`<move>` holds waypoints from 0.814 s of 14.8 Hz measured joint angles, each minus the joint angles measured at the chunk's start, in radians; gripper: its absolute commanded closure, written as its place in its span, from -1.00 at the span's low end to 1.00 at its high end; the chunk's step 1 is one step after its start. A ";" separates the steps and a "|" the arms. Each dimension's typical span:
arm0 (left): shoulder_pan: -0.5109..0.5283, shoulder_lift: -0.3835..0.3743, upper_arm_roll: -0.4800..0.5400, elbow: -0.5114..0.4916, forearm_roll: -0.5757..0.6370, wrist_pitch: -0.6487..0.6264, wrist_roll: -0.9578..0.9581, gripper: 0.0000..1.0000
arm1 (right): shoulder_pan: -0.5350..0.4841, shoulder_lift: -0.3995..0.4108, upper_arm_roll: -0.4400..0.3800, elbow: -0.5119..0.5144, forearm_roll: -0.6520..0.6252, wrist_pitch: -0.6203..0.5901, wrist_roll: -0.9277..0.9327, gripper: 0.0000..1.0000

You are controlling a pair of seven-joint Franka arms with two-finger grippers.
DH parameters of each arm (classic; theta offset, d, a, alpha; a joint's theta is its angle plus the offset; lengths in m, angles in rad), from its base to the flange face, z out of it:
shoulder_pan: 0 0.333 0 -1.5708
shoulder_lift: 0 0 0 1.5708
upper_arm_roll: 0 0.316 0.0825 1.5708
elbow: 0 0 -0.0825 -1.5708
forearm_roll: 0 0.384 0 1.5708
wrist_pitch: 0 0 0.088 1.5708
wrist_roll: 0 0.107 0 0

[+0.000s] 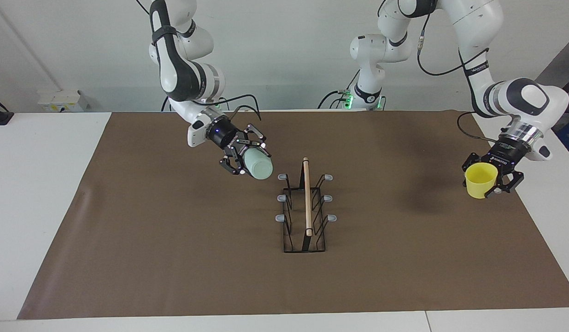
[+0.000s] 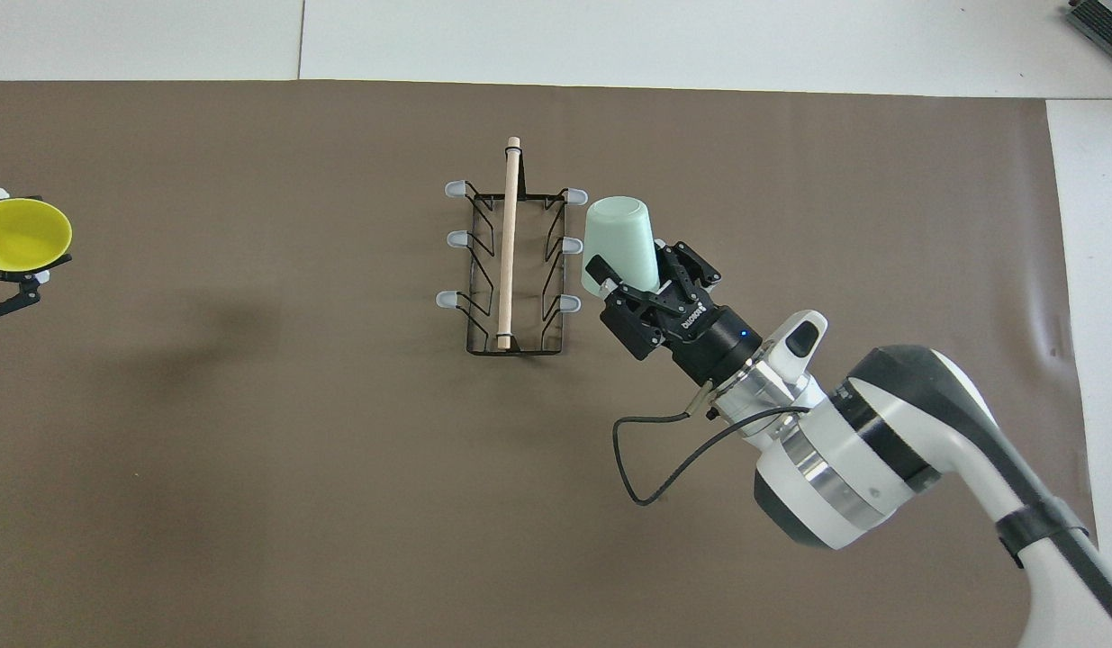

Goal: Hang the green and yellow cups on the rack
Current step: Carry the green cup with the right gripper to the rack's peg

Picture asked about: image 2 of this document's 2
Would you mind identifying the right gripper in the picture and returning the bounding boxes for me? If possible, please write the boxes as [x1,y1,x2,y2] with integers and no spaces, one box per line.
[585,238,764,388]

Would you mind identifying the yellow plastic cup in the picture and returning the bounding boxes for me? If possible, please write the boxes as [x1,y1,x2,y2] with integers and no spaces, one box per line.
[0,197,75,274]

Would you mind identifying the pale green plastic cup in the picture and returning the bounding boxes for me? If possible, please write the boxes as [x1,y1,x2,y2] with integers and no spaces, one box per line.
[580,195,661,299]

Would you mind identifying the grey device at corner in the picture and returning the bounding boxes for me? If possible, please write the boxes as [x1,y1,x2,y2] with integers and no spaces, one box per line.
[1063,0,1112,51]

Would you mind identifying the black cable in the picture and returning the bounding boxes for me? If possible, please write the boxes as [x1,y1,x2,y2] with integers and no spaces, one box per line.
[611,382,811,508]

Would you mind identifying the black wire cup rack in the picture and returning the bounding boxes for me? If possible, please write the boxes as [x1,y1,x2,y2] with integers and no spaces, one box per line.
[435,135,590,358]

